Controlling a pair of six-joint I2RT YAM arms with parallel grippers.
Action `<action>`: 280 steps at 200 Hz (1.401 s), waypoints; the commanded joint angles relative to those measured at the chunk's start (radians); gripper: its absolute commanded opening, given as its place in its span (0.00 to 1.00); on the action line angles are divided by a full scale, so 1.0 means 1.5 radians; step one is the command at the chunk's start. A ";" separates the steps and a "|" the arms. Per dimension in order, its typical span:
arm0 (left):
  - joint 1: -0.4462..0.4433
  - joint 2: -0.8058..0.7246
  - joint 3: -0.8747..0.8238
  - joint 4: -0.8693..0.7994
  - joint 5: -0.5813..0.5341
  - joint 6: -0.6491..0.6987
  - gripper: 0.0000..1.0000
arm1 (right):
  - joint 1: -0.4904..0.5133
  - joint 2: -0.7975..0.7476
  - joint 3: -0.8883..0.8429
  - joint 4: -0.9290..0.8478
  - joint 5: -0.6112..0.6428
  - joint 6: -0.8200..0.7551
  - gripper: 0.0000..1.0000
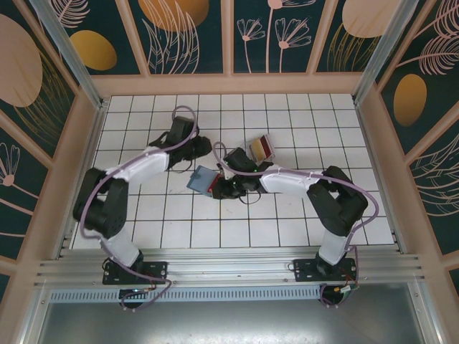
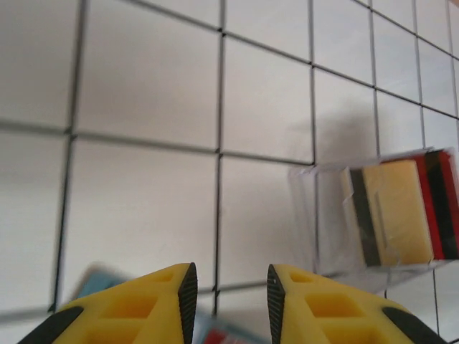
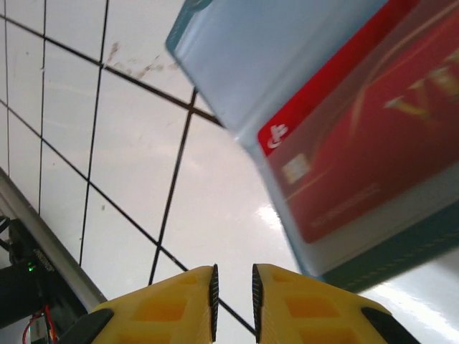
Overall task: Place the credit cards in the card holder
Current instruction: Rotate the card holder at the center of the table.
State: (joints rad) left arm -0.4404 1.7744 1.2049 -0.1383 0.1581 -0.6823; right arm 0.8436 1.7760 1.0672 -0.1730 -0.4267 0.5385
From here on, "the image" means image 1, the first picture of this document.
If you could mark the grey metal panel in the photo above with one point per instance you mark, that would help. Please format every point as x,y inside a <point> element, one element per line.
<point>229,322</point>

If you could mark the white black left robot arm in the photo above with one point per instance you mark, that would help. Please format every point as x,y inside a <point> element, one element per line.
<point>143,166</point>

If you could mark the green circuit board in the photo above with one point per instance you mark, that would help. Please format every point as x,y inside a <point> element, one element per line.
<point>346,289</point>

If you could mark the aluminium side rail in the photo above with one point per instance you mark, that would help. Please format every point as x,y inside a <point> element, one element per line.
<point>94,138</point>
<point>380,179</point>

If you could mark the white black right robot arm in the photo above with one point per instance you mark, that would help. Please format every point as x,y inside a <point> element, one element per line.
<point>287,182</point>

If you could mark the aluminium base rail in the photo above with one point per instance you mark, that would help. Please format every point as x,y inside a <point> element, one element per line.
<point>229,267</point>

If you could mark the blue card holder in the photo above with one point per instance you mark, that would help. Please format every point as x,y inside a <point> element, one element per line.
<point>199,181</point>

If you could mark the aluminium corner post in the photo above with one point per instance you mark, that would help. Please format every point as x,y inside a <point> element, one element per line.
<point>386,53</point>
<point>73,53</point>

